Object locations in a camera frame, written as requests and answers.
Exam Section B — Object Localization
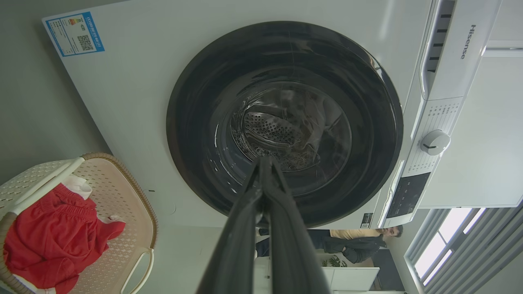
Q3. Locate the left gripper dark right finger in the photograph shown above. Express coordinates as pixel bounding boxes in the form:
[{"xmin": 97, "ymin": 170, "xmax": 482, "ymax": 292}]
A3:
[{"xmin": 266, "ymin": 157, "xmax": 331, "ymax": 294}]

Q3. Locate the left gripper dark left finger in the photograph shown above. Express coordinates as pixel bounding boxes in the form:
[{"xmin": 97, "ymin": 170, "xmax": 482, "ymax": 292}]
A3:
[{"xmin": 196, "ymin": 157, "xmax": 266, "ymax": 294}]

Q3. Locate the beige perforated laundry basket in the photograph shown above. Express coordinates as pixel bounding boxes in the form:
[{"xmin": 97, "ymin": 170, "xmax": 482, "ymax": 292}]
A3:
[{"xmin": 0, "ymin": 152, "xmax": 159, "ymax": 294}]

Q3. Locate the green leafy plant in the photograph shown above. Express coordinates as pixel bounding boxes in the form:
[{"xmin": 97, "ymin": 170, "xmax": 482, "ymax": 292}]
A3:
[{"xmin": 321, "ymin": 255, "xmax": 349, "ymax": 268}]

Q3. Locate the white cabinet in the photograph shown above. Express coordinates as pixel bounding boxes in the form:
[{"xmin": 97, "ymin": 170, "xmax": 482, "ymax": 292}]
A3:
[{"xmin": 253, "ymin": 256, "xmax": 380, "ymax": 292}]

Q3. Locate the person in tan shirt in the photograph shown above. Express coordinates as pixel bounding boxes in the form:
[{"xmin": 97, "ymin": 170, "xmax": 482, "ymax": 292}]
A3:
[{"xmin": 257, "ymin": 225, "xmax": 404, "ymax": 264}]

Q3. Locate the round white filter cover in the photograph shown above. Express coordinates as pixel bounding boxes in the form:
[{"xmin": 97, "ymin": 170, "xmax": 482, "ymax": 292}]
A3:
[{"xmin": 141, "ymin": 188, "xmax": 177, "ymax": 221}]

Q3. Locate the dark cabinet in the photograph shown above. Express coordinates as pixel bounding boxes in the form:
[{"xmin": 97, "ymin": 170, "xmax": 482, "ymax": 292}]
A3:
[{"xmin": 370, "ymin": 248, "xmax": 406, "ymax": 291}]

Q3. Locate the black round washer door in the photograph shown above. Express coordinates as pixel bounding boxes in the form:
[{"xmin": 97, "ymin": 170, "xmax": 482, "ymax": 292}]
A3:
[{"xmin": 166, "ymin": 20, "xmax": 404, "ymax": 229}]

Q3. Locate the black washer display panel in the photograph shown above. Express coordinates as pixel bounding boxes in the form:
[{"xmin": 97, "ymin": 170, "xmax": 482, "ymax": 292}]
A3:
[{"xmin": 386, "ymin": 172, "xmax": 431, "ymax": 219}]

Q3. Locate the white front-load washing machine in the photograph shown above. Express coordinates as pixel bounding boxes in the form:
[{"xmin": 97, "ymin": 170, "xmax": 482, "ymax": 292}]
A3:
[{"xmin": 42, "ymin": 0, "xmax": 504, "ymax": 230}]

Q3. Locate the white washer dial knob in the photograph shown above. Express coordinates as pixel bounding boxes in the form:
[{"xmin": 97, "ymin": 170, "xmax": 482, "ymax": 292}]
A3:
[{"xmin": 420, "ymin": 129, "xmax": 451, "ymax": 156}]

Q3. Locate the red garment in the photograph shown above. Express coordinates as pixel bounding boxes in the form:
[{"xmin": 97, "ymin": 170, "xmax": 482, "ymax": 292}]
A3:
[{"xmin": 3, "ymin": 183, "xmax": 126, "ymax": 294}]

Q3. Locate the white Hisense detergent drawer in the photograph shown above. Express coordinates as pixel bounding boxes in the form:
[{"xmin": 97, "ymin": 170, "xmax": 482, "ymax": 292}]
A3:
[{"xmin": 420, "ymin": 0, "xmax": 503, "ymax": 100}]

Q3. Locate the blue energy label sticker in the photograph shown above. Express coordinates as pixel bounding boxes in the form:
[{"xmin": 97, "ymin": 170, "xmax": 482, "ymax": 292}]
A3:
[{"xmin": 44, "ymin": 11, "xmax": 105, "ymax": 57}]

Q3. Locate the window with grey frame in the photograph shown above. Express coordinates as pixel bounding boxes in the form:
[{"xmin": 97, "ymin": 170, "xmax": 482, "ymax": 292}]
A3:
[{"xmin": 405, "ymin": 207, "xmax": 523, "ymax": 294}]

